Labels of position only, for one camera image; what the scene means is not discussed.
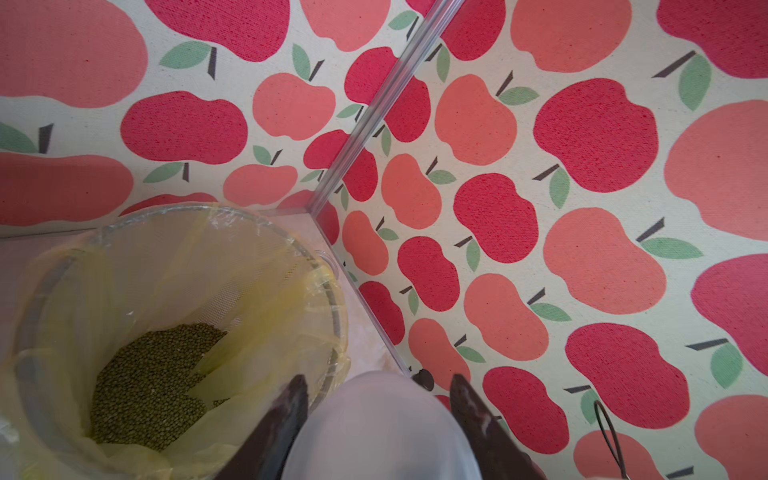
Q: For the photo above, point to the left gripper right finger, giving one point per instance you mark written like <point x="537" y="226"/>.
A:
<point x="497" y="455"/>

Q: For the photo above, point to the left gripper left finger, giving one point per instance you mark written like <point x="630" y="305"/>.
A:
<point x="264" y="453"/>

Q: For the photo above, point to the metal mesh trash bin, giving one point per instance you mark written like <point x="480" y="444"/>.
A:
<point x="174" y="330"/>

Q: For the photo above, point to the yellow plastic bin liner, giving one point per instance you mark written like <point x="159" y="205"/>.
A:
<point x="180" y="336"/>

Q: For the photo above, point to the right aluminium corner post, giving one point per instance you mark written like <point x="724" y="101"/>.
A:
<point x="415" y="52"/>

